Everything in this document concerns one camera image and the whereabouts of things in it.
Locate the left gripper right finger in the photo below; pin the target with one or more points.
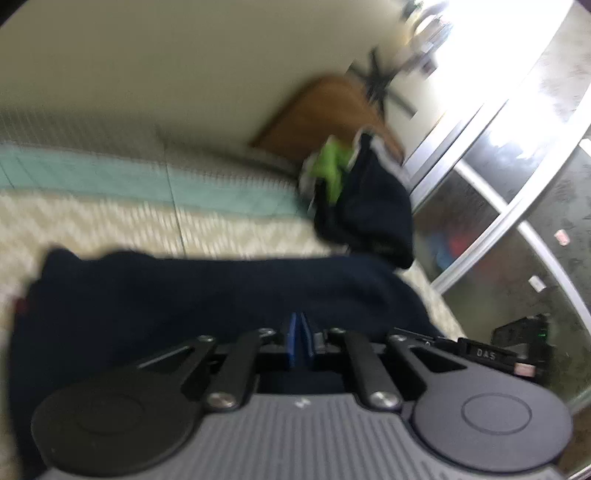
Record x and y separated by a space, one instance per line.
308 335

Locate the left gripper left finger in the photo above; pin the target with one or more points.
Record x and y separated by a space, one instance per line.
292 340

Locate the navy red white patterned sweater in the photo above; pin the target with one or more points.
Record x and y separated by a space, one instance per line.
81 317

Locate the navy green folded clothes pile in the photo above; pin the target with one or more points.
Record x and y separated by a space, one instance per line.
358 194

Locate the sliding glass wardrobe door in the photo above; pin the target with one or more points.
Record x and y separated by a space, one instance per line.
501 188

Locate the brown wooden headboard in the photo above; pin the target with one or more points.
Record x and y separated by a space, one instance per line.
330 105

